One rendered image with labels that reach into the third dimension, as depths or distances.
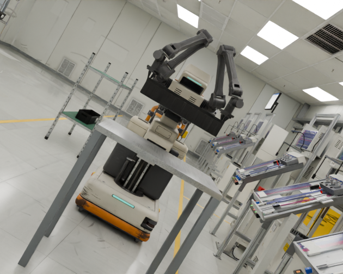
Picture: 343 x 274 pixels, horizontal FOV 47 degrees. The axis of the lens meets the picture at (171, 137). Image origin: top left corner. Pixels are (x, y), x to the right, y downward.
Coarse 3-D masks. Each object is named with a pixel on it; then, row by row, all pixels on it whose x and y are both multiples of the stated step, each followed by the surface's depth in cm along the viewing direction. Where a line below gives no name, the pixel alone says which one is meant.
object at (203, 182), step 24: (96, 144) 230; (144, 144) 211; (72, 168) 190; (168, 168) 191; (192, 168) 228; (72, 192) 232; (216, 192) 193; (48, 216) 192; (168, 240) 237; (192, 240) 195; (24, 264) 194
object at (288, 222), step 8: (288, 216) 279; (296, 216) 277; (288, 224) 278; (280, 232) 278; (288, 232) 278; (272, 240) 282; (280, 240) 279; (272, 248) 279; (264, 256) 280; (272, 256) 280; (256, 264) 284; (264, 264) 280; (256, 272) 281
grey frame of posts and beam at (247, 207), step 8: (336, 160) 366; (336, 168) 356; (328, 176) 374; (248, 208) 379; (240, 216) 380; (304, 216) 377; (296, 224) 378; (232, 232) 382; (256, 232) 309; (224, 240) 384; (256, 240) 306; (224, 248) 382; (248, 248) 307; (248, 256) 307; (240, 264) 308; (232, 272) 309
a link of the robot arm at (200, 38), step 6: (198, 30) 278; (198, 36) 273; (204, 36) 276; (180, 42) 263; (186, 42) 265; (192, 42) 268; (198, 42) 275; (204, 42) 279; (210, 42) 282; (168, 48) 256; (174, 48) 260; (180, 48) 261; (186, 48) 269; (168, 54) 257
